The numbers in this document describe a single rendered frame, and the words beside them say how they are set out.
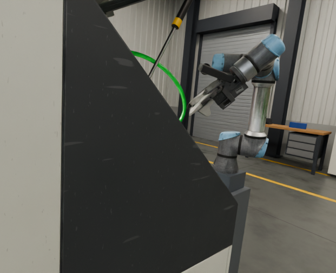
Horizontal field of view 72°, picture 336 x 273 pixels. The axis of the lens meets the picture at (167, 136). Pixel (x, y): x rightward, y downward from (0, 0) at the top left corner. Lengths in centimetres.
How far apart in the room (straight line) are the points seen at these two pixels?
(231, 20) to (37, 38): 767
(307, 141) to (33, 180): 540
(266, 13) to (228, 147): 636
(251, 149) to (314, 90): 571
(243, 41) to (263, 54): 708
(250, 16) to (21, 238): 752
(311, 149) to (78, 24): 537
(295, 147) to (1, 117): 551
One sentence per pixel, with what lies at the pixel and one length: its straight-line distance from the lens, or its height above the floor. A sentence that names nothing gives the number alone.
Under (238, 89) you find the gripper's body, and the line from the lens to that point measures 82.
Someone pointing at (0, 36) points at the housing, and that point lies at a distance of 42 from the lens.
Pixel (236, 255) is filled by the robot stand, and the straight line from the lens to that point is 165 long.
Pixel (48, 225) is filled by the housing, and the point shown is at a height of 105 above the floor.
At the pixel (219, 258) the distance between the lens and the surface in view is 91.
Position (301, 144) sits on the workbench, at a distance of 564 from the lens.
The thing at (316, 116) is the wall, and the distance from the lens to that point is 688.
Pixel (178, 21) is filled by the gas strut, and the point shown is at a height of 146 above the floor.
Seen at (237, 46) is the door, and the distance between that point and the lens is 795.
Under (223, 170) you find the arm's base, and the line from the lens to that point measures 135.
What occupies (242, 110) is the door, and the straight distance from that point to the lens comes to 754.
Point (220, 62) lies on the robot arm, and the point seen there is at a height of 144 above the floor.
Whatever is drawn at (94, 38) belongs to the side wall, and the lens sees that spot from 45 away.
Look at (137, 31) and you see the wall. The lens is 905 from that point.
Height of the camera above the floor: 129
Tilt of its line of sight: 9 degrees down
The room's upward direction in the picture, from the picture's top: 5 degrees clockwise
